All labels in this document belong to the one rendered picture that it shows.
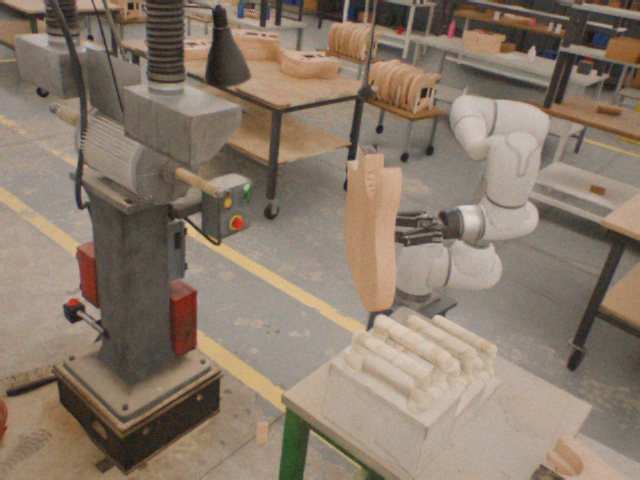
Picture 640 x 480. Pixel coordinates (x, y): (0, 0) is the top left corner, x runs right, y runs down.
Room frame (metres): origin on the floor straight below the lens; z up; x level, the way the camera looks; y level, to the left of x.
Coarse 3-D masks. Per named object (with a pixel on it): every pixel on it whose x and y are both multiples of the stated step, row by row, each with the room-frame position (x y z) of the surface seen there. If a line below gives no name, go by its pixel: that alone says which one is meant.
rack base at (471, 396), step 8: (416, 360) 1.17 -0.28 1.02; (424, 360) 1.18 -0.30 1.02; (432, 368) 1.15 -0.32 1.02; (472, 384) 1.11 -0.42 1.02; (480, 384) 1.11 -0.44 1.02; (464, 392) 1.07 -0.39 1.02; (472, 392) 1.08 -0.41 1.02; (480, 392) 1.09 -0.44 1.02; (464, 400) 1.05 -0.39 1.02; (472, 400) 1.05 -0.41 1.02; (480, 400) 1.11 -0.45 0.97; (464, 408) 1.02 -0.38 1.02; (472, 408) 1.07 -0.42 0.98; (456, 416) 0.99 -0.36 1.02; (464, 416) 1.04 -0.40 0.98; (472, 416) 1.09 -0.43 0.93; (456, 424) 1.00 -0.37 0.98; (464, 424) 1.05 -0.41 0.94; (456, 432) 1.02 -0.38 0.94; (448, 440) 0.99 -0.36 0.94
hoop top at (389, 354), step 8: (360, 336) 1.01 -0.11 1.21; (368, 336) 1.00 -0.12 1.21; (360, 344) 1.00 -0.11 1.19; (368, 344) 0.99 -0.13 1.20; (376, 344) 0.98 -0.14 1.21; (384, 344) 0.98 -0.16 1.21; (376, 352) 0.97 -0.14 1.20; (384, 352) 0.96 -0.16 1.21; (392, 352) 0.96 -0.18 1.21; (400, 352) 0.96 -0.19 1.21; (392, 360) 0.95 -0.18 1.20; (400, 360) 0.94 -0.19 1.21; (408, 360) 0.94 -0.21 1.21; (400, 368) 0.93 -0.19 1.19; (408, 368) 0.92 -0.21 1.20; (416, 368) 0.92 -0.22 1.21; (424, 368) 0.92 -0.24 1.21; (416, 376) 0.91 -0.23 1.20; (424, 376) 0.90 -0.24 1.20
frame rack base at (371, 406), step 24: (336, 360) 1.04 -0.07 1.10; (384, 360) 1.06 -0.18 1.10; (336, 384) 1.01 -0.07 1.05; (360, 384) 0.97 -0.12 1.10; (384, 384) 0.98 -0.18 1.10; (408, 384) 0.99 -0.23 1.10; (336, 408) 1.01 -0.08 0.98; (360, 408) 0.97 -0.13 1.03; (384, 408) 0.93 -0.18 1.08; (432, 408) 0.92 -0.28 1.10; (456, 408) 0.97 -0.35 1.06; (360, 432) 0.96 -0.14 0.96; (384, 432) 0.92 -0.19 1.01; (408, 432) 0.89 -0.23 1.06; (432, 432) 0.89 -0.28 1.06; (384, 456) 0.92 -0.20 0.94; (408, 456) 0.88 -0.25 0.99; (432, 456) 0.93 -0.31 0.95
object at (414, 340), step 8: (376, 320) 1.08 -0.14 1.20; (384, 320) 1.07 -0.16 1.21; (392, 320) 1.07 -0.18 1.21; (384, 328) 1.06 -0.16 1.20; (392, 328) 1.05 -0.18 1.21; (400, 328) 1.05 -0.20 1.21; (400, 336) 1.03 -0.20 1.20; (408, 336) 1.03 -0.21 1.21; (416, 336) 1.02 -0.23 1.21; (408, 344) 1.02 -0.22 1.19; (416, 344) 1.01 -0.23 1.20; (424, 344) 1.00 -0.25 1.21; (432, 344) 1.00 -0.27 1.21; (424, 352) 0.99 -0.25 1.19; (432, 352) 0.99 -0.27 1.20; (440, 352) 0.98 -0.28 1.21; (440, 360) 0.97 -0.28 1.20; (448, 360) 0.97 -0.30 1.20
